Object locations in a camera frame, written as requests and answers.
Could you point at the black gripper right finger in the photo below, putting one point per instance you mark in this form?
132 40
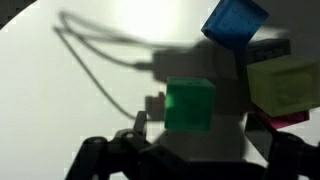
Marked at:
262 135

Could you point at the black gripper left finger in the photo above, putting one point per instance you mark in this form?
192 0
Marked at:
140 121

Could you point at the lime green block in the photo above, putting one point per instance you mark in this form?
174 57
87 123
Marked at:
284 85

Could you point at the blue block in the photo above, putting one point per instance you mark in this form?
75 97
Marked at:
234 22

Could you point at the orange block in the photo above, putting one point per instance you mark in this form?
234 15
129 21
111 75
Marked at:
155 106

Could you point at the pink block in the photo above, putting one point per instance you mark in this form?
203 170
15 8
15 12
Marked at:
284 120

